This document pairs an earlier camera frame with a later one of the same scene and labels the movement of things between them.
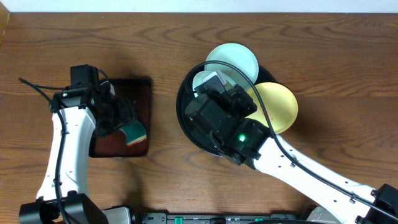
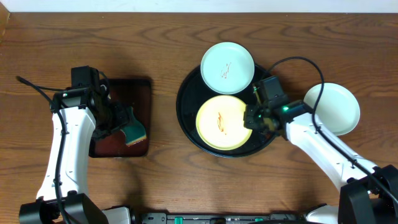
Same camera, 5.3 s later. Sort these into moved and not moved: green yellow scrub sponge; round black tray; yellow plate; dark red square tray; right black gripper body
Moved: right black gripper body; yellow plate
Not moved: dark red square tray; green yellow scrub sponge; round black tray
